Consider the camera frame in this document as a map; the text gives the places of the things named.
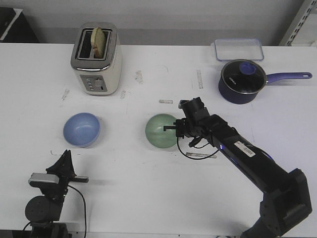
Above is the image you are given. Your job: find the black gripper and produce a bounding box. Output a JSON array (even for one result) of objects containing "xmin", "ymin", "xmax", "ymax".
[
  {"xmin": 163, "ymin": 118, "xmax": 198, "ymax": 138},
  {"xmin": 41, "ymin": 150, "xmax": 89, "ymax": 201}
]

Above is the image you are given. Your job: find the green bowl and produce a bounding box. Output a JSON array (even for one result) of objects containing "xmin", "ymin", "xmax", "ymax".
[{"xmin": 145, "ymin": 114, "xmax": 176, "ymax": 148}]

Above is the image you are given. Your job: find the blue bowl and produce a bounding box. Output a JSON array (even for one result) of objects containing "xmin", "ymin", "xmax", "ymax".
[{"xmin": 63, "ymin": 113, "xmax": 101, "ymax": 148}]

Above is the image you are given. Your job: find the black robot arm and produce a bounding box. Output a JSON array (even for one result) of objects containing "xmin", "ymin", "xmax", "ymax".
[
  {"xmin": 163, "ymin": 97, "xmax": 312, "ymax": 238},
  {"xmin": 25, "ymin": 150, "xmax": 89, "ymax": 238}
]

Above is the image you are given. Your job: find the dark blue saucepan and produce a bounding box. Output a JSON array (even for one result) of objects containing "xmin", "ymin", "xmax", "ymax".
[{"xmin": 218, "ymin": 59, "xmax": 313, "ymax": 104}]

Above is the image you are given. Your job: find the glass pot lid blue knob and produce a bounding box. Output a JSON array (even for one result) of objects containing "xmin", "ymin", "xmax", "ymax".
[{"xmin": 221, "ymin": 59, "xmax": 267, "ymax": 95}]

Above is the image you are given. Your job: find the cream and chrome toaster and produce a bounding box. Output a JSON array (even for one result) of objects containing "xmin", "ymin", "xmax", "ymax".
[{"xmin": 70, "ymin": 22, "xmax": 123, "ymax": 96}]

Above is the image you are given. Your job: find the clear plastic food container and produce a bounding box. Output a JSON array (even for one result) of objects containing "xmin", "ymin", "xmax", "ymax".
[{"xmin": 211, "ymin": 38, "xmax": 264, "ymax": 61}]

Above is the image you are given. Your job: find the slice of toast bread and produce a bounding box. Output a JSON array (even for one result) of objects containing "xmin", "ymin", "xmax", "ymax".
[{"xmin": 91, "ymin": 27, "xmax": 106, "ymax": 59}]

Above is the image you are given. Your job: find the black box in background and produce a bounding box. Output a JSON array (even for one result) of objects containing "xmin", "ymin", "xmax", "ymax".
[{"xmin": 0, "ymin": 7, "xmax": 40, "ymax": 43}]

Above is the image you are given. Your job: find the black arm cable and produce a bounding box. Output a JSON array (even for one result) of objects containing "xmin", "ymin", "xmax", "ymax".
[
  {"xmin": 67, "ymin": 184, "xmax": 87, "ymax": 238},
  {"xmin": 176, "ymin": 136, "xmax": 221, "ymax": 161}
]

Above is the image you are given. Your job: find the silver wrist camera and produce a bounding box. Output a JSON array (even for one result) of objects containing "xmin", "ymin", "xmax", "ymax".
[
  {"xmin": 28, "ymin": 173, "xmax": 59, "ymax": 184},
  {"xmin": 178, "ymin": 100, "xmax": 191, "ymax": 110}
]

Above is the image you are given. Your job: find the white metal shelf rail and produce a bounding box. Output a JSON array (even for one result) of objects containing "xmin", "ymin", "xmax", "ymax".
[{"xmin": 278, "ymin": 0, "xmax": 317, "ymax": 47}]

